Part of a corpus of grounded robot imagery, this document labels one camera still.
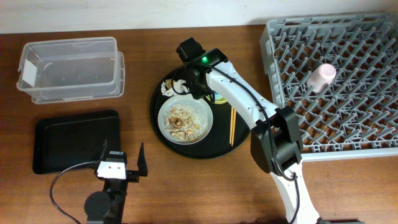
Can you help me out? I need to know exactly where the wooden chopstick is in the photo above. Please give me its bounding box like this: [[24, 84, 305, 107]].
[[229, 106, 234, 146], [232, 109, 236, 146]]

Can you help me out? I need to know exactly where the pink cup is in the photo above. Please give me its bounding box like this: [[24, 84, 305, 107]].
[[307, 63, 336, 93]]

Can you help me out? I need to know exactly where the clear plastic bin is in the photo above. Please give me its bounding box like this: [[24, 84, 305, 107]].
[[16, 37, 125, 104]]

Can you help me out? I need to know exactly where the round black tray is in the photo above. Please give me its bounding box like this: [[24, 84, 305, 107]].
[[149, 83, 251, 159]]

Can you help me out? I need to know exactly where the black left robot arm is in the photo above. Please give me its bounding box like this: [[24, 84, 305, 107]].
[[84, 143, 148, 224]]

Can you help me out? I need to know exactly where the food scraps and rice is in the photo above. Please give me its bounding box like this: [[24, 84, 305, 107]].
[[164, 104, 208, 143]]

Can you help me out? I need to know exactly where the light blue cup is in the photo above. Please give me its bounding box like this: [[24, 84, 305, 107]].
[[215, 92, 224, 101]]

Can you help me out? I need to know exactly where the grey plate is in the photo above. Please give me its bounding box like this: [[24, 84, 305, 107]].
[[157, 95, 213, 145]]

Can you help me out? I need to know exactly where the grey dishwasher rack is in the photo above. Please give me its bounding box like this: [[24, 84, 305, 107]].
[[260, 13, 397, 161]]

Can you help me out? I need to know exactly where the yellow bowl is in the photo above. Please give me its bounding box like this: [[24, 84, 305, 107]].
[[206, 93, 227, 105]]

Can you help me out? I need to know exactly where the crumpled white tissue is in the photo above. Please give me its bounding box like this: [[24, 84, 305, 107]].
[[160, 79, 190, 97]]

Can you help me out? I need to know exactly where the black rectangular tray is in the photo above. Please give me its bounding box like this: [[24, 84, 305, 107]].
[[32, 110, 121, 174]]

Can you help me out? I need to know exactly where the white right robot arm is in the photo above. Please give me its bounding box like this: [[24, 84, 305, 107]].
[[176, 45, 320, 223]]

